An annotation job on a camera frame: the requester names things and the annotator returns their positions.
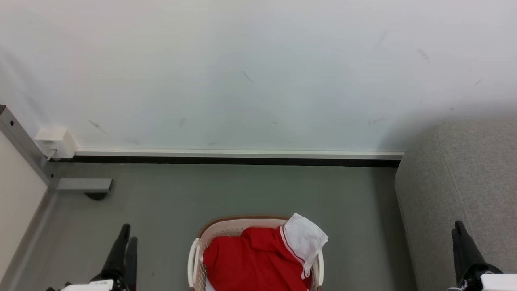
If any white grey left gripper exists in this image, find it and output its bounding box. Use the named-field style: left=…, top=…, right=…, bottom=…
left=45, top=224, right=138, bottom=291

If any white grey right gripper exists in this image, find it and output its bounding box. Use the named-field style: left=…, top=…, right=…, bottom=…
left=447, top=221, right=517, bottom=291

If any red garment with white hood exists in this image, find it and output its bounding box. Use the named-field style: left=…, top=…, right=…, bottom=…
left=203, top=213, right=329, bottom=291

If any white plastic laundry basket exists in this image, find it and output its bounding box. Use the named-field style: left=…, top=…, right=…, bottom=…
left=187, top=215, right=325, bottom=291

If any grey fabric sofa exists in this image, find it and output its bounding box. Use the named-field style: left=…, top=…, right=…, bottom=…
left=395, top=120, right=517, bottom=291

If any grey metal foot bar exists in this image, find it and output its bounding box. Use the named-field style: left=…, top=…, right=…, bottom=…
left=56, top=178, right=113, bottom=193

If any beige partition panel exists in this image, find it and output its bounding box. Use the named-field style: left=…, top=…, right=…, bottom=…
left=0, top=131, right=49, bottom=279

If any grey metal frame rail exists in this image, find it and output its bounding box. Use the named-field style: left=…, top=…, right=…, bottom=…
left=0, top=189, right=57, bottom=291

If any white wall socket box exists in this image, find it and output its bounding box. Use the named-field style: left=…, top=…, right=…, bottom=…
left=35, top=127, right=77, bottom=159

